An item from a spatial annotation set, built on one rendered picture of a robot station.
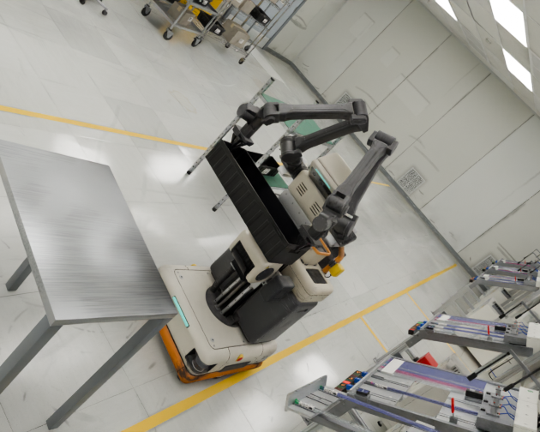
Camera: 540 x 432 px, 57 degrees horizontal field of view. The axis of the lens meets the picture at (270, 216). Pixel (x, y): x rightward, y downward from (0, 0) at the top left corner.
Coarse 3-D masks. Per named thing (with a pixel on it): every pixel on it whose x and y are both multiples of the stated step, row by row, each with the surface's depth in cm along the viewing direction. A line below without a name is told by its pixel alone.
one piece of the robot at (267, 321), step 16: (224, 256) 287; (224, 272) 286; (288, 272) 261; (304, 272) 258; (320, 272) 272; (336, 272) 267; (224, 288) 283; (240, 288) 274; (256, 288) 268; (304, 288) 254; (320, 288) 258; (224, 304) 278; (240, 304) 276; (256, 304) 270; (272, 304) 265; (288, 304) 259; (304, 304) 263; (240, 320) 275; (256, 320) 269; (272, 320) 264; (288, 320) 269; (256, 336) 269; (272, 336) 279
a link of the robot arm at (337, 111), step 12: (264, 108) 206; (276, 108) 207; (288, 108) 205; (300, 108) 205; (312, 108) 206; (324, 108) 206; (336, 108) 206; (348, 108) 206; (276, 120) 207; (288, 120) 208; (348, 120) 210; (360, 120) 206
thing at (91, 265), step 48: (0, 144) 161; (48, 192) 162; (96, 192) 180; (48, 240) 147; (96, 240) 162; (48, 288) 135; (96, 288) 148; (144, 288) 163; (48, 336) 135; (144, 336) 169; (0, 384) 143; (96, 384) 180
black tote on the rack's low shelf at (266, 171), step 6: (252, 156) 447; (258, 156) 454; (270, 156) 469; (264, 162) 472; (270, 162) 472; (276, 162) 469; (258, 168) 433; (264, 168) 442; (270, 168) 449; (276, 168) 457; (264, 174) 453; (270, 174) 461
